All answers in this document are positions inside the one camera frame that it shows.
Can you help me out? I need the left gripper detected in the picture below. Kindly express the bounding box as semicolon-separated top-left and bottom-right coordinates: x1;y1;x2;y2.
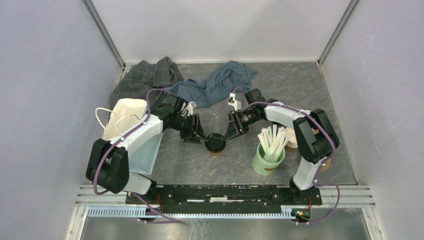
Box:
172;113;209;145

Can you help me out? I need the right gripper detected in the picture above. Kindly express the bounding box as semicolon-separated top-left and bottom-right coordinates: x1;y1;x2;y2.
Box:
223;109;261;140

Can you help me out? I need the black plastic cup lid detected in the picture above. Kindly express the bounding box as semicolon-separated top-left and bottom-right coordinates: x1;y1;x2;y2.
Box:
204;133;226;151

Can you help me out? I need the brown paper coffee cup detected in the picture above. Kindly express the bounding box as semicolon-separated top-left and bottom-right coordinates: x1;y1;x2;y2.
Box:
209;150;223;157

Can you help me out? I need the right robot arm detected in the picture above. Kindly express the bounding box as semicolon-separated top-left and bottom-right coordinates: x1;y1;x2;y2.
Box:
224;88;340;204

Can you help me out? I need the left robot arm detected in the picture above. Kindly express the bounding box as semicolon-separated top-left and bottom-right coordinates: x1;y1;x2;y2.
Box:
85;94;207;204

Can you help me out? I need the bundle of wrapped straws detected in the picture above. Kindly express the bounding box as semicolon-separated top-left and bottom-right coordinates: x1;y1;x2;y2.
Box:
257;124;295;163

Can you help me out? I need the green cup holding straws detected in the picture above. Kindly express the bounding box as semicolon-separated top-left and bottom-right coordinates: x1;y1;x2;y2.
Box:
252;144;286;176

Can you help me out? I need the blue-grey cloth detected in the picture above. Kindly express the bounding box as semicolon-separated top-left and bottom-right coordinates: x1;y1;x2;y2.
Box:
165;61;258;108

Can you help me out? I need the stack of paper cups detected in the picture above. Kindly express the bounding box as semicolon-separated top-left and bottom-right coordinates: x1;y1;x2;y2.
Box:
285;127;298;152

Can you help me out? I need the light blue paper bag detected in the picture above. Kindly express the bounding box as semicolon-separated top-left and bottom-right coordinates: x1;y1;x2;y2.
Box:
95;98;163;175

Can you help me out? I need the grey checked cloth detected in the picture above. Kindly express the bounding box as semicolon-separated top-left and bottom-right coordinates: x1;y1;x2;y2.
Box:
109;56;184;109

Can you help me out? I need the brown pulp cup carrier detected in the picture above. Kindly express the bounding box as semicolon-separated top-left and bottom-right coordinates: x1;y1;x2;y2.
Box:
320;159;331;172

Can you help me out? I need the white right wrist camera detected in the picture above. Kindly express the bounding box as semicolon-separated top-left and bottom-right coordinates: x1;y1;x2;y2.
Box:
227;93;242;111

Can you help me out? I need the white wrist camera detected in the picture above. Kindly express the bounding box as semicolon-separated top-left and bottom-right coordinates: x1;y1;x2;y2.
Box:
227;93;242;111
180;101;197;117

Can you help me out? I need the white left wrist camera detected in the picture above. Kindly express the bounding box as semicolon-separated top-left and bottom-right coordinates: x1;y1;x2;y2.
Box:
180;101;197;117

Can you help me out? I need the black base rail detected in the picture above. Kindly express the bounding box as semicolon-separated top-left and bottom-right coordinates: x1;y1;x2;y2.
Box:
142;184;323;214

